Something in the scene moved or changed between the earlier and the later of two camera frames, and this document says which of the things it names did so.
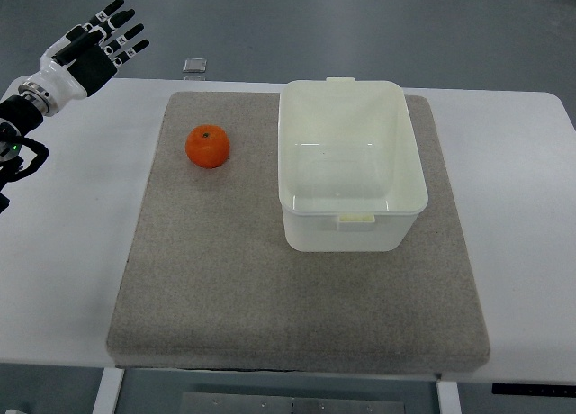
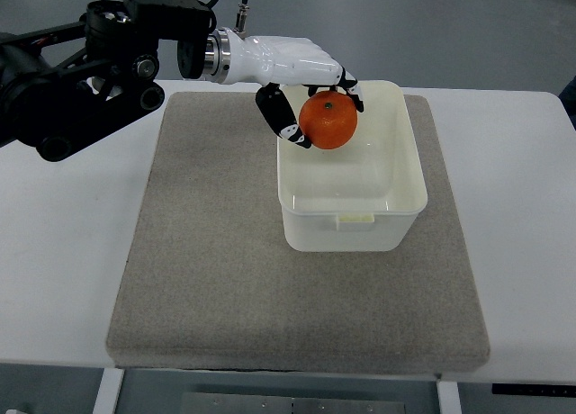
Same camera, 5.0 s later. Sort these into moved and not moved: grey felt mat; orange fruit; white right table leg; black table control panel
Moved: orange fruit
Not moved: white right table leg; black table control panel; grey felt mat
